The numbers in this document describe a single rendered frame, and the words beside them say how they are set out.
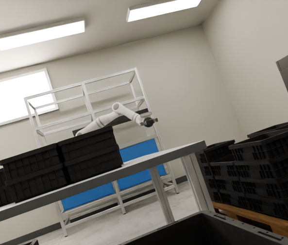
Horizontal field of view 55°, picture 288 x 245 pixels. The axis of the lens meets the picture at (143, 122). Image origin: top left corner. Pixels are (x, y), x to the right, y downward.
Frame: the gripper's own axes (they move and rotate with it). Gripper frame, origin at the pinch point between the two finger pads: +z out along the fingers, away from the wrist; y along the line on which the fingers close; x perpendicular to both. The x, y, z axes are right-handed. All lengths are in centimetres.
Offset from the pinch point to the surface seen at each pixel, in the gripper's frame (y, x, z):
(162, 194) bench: 2, -58, -29
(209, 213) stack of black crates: 8, -20, 142
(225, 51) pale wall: -198, 88, -302
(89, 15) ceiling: 22, 166, -198
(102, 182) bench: 34, -20, 70
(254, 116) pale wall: -207, -38, -275
